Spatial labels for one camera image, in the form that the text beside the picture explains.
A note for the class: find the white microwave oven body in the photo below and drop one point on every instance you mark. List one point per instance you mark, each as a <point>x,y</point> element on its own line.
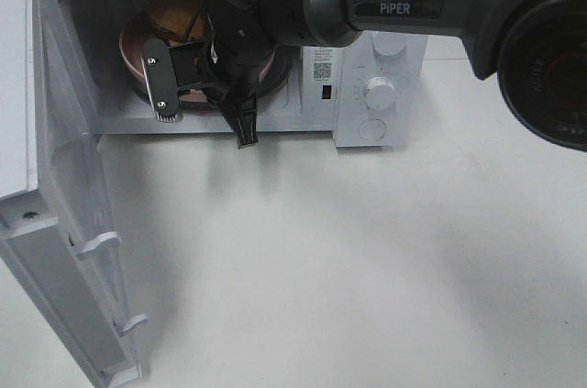
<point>90,54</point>

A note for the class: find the white lower microwave knob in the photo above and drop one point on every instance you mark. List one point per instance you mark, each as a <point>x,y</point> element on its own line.
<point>380,93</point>

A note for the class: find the glass microwave turntable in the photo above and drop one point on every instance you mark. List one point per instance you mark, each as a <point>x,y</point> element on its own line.
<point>273,80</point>

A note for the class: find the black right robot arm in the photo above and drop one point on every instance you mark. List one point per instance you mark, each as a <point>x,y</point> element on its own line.
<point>536,48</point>

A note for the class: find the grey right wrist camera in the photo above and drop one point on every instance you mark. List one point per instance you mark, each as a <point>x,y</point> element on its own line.
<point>170,72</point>

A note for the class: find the burger with lettuce and cheese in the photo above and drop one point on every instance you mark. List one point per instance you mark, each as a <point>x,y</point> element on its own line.
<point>171,18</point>

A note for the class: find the round white door button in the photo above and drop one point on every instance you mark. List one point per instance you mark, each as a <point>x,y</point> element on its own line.
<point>372,129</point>

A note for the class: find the pink round plate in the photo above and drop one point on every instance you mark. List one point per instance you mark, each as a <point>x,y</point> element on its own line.
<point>130,44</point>

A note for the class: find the white microwave door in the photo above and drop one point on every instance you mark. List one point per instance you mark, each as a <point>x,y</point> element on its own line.
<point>58,235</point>

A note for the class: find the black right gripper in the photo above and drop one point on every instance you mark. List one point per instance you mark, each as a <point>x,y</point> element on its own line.
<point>239,50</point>

